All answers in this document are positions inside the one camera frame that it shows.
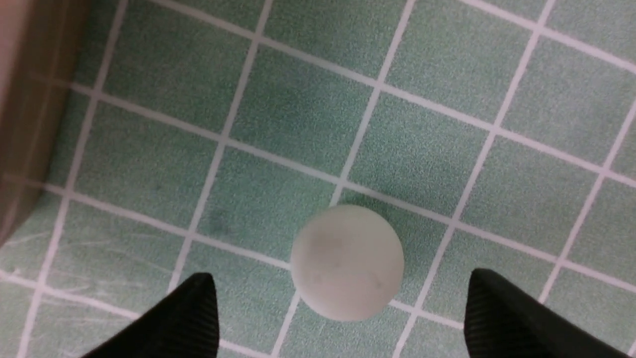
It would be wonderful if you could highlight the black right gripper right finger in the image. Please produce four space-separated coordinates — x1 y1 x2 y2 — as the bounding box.
464 268 625 358

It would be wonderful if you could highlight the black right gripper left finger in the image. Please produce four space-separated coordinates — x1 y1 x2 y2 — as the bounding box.
84 272 220 358

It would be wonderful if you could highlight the white ball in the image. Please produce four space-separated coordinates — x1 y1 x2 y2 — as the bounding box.
290 205 405 322

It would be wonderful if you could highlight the green checked tablecloth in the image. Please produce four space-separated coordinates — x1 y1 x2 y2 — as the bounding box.
1 0 635 358

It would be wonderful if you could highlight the brown plastic bin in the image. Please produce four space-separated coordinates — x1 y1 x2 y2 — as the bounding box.
0 0 91 243

